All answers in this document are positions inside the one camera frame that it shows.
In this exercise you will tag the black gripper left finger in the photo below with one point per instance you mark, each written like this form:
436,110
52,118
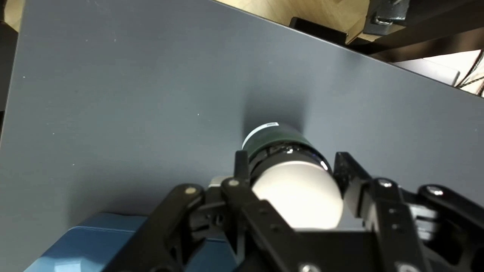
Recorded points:
174,233

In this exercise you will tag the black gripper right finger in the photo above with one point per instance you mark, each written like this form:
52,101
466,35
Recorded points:
430,230

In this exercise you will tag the blue plastic box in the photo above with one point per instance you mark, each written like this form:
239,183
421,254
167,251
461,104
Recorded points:
89,245

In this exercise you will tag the black perforated breadboard table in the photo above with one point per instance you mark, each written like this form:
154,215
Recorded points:
413,29

